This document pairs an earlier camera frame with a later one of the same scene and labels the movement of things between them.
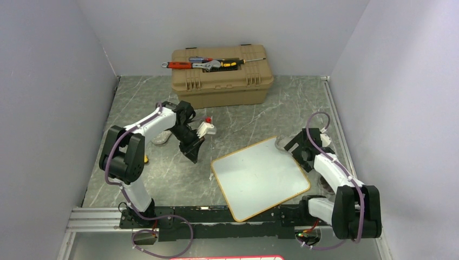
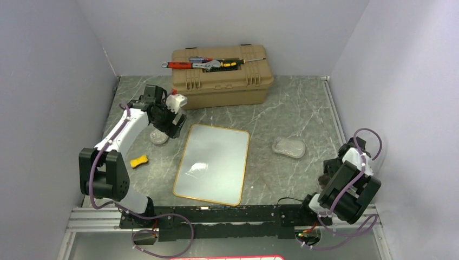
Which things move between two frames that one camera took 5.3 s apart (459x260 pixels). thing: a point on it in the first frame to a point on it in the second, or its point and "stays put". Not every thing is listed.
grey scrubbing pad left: x=162 y=137 stays put
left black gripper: x=191 y=150 to x=170 y=129
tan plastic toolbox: x=205 y=90 stays put
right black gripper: x=299 y=140 to x=328 y=167
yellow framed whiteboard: x=257 y=177 to x=212 y=165
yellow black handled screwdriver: x=234 y=63 stays put
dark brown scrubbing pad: x=325 y=184 stays put
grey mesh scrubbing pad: x=282 y=141 stays put
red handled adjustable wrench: x=174 y=65 stays put
